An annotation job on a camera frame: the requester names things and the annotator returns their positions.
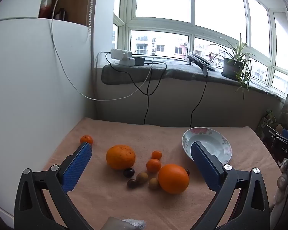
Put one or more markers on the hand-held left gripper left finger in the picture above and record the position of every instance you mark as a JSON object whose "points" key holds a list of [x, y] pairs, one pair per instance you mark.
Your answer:
{"points": [[78, 165]]}

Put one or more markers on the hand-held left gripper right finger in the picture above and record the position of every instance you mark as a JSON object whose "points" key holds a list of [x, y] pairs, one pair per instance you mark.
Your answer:
{"points": [[205, 165]]}

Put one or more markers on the dark cherry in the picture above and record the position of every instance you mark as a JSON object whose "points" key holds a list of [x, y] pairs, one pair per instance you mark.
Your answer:
{"points": [[132, 183], [187, 171], [129, 172]]}

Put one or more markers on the floral white plate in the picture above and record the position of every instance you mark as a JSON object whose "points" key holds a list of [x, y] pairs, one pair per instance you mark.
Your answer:
{"points": [[213, 139]]}

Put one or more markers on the large smooth orange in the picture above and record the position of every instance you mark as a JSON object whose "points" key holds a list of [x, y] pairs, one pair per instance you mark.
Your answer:
{"points": [[173, 179]]}

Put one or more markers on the large speckled orange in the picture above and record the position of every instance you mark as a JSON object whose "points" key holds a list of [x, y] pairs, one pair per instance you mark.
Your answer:
{"points": [[120, 157]]}

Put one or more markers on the brown longan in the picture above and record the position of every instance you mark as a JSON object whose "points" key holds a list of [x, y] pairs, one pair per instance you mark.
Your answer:
{"points": [[153, 183], [142, 177]]}

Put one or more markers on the person's right hand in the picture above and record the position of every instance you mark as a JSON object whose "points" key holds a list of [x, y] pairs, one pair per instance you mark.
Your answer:
{"points": [[282, 181]]}

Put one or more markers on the colourful printed bag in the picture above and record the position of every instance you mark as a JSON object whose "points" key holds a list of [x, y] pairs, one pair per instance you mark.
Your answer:
{"points": [[266, 122]]}

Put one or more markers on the tangerine with stem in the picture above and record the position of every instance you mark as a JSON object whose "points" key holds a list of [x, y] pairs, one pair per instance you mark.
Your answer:
{"points": [[86, 140]]}

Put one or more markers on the pink blanket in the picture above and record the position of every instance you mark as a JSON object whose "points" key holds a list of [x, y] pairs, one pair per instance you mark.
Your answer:
{"points": [[105, 203]]}

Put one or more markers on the small tangerine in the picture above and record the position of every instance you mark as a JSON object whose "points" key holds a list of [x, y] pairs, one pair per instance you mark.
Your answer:
{"points": [[156, 155]]}

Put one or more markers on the medium tangerine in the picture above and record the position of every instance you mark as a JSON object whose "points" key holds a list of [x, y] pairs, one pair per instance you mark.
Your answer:
{"points": [[153, 165]]}

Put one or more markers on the potted spider plant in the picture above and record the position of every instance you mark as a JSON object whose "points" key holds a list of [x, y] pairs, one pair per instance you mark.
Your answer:
{"points": [[231, 68]]}

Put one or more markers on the white fluffy cloth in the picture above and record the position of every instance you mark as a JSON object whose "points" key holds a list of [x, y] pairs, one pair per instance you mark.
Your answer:
{"points": [[135, 222]]}

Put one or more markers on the grey windowsill cloth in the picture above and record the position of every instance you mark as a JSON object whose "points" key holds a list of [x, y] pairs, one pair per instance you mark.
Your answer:
{"points": [[180, 70]]}

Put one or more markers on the white charger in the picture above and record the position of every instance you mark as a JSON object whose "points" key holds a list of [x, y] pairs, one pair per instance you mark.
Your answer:
{"points": [[127, 61]]}

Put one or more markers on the black power adapter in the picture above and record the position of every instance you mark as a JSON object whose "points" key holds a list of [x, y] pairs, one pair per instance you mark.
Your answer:
{"points": [[139, 61]]}

